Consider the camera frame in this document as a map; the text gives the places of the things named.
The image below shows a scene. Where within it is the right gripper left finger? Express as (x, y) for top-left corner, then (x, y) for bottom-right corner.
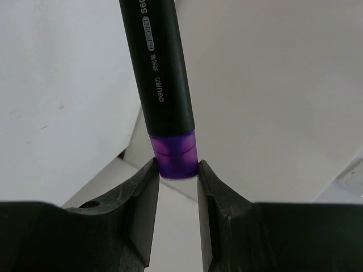
(1, 159), (159, 271)

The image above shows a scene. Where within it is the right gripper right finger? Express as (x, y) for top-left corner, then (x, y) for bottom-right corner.
(197, 161), (362, 271)

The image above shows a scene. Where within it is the purple black highlighter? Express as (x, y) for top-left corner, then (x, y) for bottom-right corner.
(120, 0), (199, 181)

